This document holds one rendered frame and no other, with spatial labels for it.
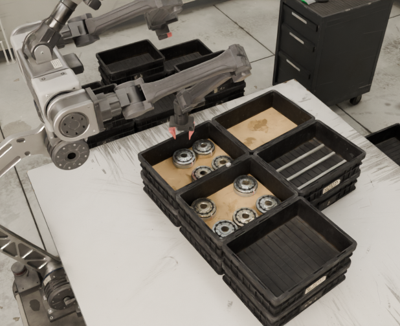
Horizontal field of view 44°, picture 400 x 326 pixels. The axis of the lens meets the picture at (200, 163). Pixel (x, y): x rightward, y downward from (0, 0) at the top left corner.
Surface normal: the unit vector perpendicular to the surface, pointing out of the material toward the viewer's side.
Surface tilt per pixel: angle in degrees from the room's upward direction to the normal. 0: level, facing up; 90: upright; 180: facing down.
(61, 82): 0
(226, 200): 0
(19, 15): 90
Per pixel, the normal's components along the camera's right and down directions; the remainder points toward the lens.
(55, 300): 0.47, 0.60
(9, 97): -0.02, -0.72
